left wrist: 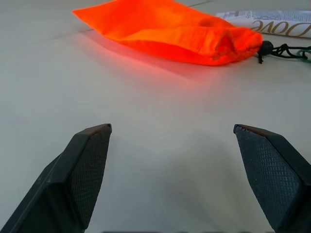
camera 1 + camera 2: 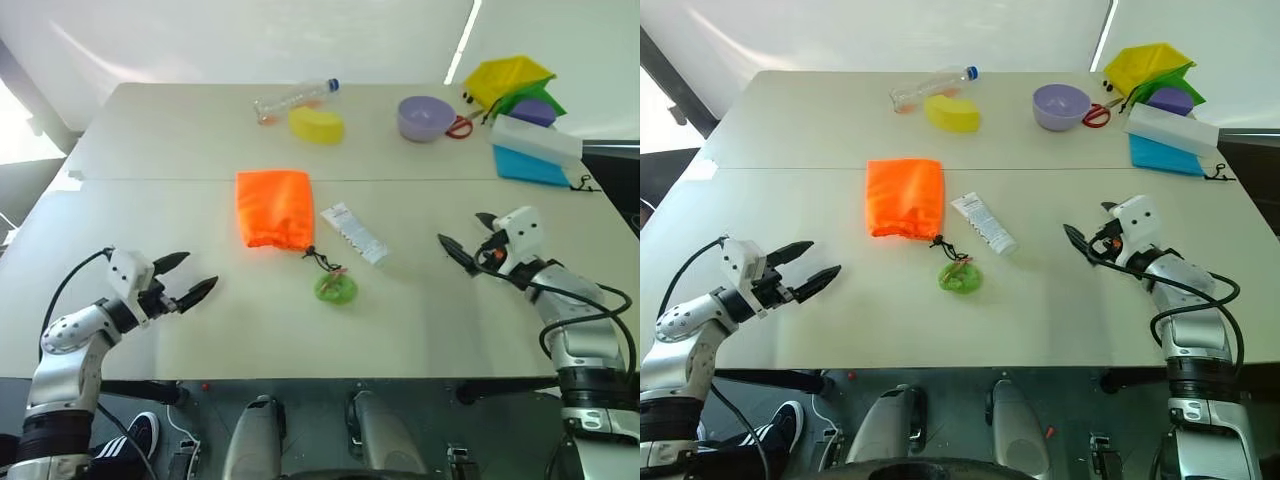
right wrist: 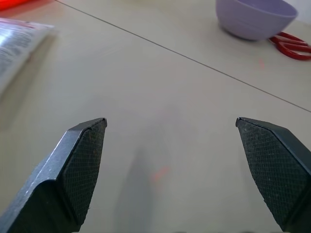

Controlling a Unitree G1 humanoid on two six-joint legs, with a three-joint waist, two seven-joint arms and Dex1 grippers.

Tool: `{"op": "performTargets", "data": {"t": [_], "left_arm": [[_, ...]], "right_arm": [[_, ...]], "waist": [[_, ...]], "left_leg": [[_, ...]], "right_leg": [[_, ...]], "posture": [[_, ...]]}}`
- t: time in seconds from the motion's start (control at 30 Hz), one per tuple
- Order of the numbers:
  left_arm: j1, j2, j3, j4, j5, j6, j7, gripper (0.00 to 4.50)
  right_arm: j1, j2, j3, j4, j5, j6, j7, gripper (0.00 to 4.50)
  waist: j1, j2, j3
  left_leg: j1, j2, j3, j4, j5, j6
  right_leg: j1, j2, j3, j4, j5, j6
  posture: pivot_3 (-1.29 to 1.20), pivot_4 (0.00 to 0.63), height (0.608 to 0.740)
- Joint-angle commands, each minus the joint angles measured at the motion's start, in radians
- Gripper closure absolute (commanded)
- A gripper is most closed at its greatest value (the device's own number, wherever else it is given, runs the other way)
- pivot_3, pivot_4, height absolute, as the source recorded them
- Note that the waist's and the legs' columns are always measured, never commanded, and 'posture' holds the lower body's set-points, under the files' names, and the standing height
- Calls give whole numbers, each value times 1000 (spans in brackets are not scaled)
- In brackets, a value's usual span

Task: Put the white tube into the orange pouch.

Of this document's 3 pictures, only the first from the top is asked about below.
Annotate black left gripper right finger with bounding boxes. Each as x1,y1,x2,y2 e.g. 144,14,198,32
233,124,311,233

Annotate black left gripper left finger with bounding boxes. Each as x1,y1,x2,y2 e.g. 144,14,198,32
0,123,113,233

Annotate white Dove tube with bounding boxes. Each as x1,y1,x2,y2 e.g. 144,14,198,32
215,9,311,39

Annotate black drawstring cord with toggle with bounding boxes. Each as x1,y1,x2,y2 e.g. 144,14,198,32
257,40,311,65

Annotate green ring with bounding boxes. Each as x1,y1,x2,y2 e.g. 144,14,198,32
296,49,311,64

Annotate orange drawstring bag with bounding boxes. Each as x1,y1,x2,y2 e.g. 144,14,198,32
71,0,264,67

